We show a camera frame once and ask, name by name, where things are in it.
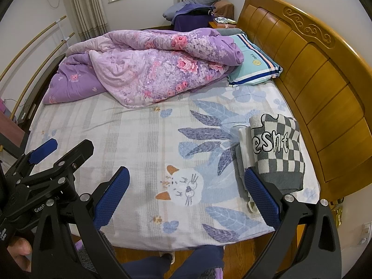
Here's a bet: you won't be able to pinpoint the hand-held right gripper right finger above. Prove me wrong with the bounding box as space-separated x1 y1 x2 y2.
243 167 342 279

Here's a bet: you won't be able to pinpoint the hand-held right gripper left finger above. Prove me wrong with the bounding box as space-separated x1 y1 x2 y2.
30 166 131 279

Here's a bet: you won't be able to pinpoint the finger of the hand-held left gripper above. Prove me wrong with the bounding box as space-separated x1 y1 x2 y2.
22 139 95 181
5 138 59 181

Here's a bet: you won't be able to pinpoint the grey checkered sweater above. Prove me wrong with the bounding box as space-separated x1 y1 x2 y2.
235 113 306 208

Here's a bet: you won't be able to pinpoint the person's left hand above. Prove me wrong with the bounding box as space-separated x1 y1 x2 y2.
6 236 33 272

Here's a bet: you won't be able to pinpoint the brown wooden table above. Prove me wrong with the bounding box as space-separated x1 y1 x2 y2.
0 111 27 153

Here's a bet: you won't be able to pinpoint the printed bed sheet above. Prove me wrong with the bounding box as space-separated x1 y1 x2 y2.
27 78 320 252

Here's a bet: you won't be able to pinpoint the grey fluffy jacket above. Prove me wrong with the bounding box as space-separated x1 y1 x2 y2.
73 229 117 279

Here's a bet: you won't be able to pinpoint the beige slipper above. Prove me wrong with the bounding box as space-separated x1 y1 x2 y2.
159 252 175 266

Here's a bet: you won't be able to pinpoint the bamboo pole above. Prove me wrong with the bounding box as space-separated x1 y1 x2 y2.
10 33 75 120
0 16 67 76

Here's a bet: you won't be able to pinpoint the dark blue pants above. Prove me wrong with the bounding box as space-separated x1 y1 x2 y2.
120 244 226 279

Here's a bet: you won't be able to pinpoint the purple floral quilt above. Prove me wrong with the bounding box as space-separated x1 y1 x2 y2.
42 27 245 109

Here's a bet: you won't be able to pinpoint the wooden headboard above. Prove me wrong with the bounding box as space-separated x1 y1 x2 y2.
237 0 372 201

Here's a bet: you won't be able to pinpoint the teal striped pillow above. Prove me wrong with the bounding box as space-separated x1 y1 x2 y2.
225 33 284 88

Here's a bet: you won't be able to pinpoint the dark purple cloth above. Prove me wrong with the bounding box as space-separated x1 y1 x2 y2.
171 4 216 32

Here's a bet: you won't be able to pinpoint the blue-grey pillow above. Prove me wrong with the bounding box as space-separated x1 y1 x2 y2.
162 1 193 21

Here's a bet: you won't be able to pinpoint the wooden nightstand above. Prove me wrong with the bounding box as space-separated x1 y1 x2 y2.
208 17 238 30

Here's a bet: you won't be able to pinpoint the black bag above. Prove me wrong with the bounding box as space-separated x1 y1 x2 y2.
189 6 216 16

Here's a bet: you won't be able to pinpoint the brown chair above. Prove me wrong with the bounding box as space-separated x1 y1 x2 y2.
213 0 235 21

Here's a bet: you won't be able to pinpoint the white wall socket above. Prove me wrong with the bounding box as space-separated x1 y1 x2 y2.
359 222 372 245

